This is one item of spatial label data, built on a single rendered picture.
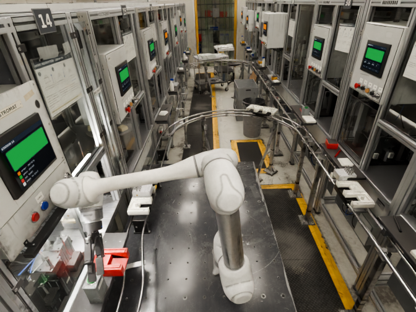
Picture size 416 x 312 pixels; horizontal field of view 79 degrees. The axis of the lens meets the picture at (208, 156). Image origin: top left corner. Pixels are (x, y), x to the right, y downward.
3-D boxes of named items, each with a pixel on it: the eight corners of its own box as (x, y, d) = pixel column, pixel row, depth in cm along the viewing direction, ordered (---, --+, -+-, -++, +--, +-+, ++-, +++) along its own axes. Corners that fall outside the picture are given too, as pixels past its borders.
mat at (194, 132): (221, 173, 352) (221, 172, 351) (179, 174, 353) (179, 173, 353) (213, 72, 851) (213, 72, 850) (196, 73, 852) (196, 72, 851)
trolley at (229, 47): (236, 80, 757) (237, 45, 706) (217, 82, 751) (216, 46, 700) (230, 73, 828) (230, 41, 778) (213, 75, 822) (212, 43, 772)
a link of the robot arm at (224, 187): (246, 266, 143) (259, 305, 124) (218, 273, 142) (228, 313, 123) (236, 152, 102) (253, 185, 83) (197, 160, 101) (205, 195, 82)
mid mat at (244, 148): (275, 173, 347) (275, 172, 347) (235, 174, 348) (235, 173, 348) (262, 139, 433) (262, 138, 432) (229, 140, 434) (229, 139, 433)
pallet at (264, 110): (246, 114, 325) (246, 107, 320) (250, 111, 335) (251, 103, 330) (273, 119, 308) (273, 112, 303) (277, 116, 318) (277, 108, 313)
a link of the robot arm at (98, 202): (84, 208, 113) (68, 210, 100) (82, 174, 115) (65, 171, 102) (108, 205, 113) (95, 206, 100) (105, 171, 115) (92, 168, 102)
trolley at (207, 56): (199, 95, 648) (197, 55, 598) (193, 89, 694) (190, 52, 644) (230, 91, 670) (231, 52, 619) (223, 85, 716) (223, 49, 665)
